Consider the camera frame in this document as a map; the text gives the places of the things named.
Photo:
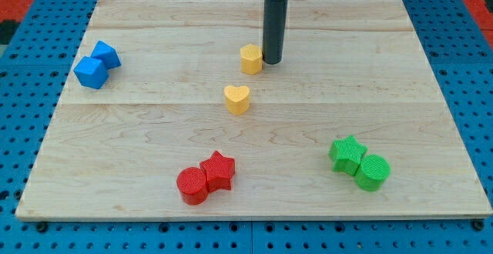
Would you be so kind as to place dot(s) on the red star block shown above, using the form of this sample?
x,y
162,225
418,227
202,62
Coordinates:
x,y
219,170

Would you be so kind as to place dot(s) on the green star block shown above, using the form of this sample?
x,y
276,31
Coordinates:
x,y
346,154

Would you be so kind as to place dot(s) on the yellow heart block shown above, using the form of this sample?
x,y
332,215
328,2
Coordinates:
x,y
237,99

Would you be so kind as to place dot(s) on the yellow hexagon block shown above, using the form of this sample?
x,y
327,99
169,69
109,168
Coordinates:
x,y
251,59

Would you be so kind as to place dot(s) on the light wooden board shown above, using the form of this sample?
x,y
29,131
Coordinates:
x,y
349,67

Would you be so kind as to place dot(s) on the red cylinder block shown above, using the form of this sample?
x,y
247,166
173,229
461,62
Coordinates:
x,y
192,186

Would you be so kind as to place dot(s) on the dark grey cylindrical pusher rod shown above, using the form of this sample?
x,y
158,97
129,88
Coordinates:
x,y
274,23

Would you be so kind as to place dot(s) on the green cylinder block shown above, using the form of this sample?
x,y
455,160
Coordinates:
x,y
372,173

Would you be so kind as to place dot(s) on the blue cube block rear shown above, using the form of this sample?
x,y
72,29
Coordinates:
x,y
107,54

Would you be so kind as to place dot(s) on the blue cube block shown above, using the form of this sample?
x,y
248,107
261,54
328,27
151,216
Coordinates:
x,y
107,54
91,72

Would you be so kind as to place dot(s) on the blue cube block front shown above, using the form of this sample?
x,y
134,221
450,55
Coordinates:
x,y
91,72

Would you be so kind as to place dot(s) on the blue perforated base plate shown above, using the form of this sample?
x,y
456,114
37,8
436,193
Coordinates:
x,y
34,68

